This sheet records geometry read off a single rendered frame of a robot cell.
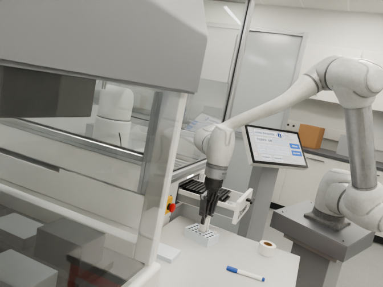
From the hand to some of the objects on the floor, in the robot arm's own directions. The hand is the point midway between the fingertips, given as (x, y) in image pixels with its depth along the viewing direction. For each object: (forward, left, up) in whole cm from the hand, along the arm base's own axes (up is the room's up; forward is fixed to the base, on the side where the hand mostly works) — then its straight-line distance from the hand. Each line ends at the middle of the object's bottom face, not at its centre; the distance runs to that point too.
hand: (204, 223), depth 141 cm
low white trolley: (-17, +12, -83) cm, 85 cm away
